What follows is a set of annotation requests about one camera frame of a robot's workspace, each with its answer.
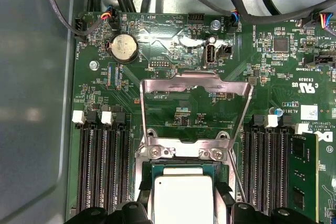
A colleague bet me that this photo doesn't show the black open PC case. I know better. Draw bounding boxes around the black open PC case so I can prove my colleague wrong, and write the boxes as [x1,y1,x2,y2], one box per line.
[0,0,336,224]

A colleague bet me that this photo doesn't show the metal locking lever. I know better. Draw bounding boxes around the metal locking lever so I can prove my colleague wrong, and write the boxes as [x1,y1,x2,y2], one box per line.
[227,149,247,205]

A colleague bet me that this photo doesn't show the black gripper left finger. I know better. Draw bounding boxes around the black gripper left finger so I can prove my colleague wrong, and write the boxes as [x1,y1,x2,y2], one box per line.
[64,180,155,224]

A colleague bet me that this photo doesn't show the silver coin battery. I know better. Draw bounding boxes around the silver coin battery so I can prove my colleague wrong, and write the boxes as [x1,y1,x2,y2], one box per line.
[111,34,139,63]

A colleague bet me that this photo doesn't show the green RAM stick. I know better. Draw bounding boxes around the green RAM stick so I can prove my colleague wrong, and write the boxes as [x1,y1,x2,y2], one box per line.
[288,131,320,224]

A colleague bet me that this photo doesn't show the metal socket cover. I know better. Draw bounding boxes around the metal socket cover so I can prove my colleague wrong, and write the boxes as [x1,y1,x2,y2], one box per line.
[140,70,255,154]

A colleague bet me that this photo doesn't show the internal USB port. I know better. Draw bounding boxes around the internal USB port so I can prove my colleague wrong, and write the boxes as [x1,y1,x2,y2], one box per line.
[203,42,217,69]

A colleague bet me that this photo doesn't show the silver CPU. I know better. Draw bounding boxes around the silver CPU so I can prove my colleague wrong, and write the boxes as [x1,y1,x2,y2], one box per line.
[151,164,219,224]

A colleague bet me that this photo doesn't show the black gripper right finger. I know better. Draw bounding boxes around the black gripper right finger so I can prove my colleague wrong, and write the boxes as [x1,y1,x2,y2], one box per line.
[213,182,314,224]

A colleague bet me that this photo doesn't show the green motherboard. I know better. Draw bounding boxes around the green motherboard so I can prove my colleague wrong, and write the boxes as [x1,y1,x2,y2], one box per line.
[67,11,336,224]

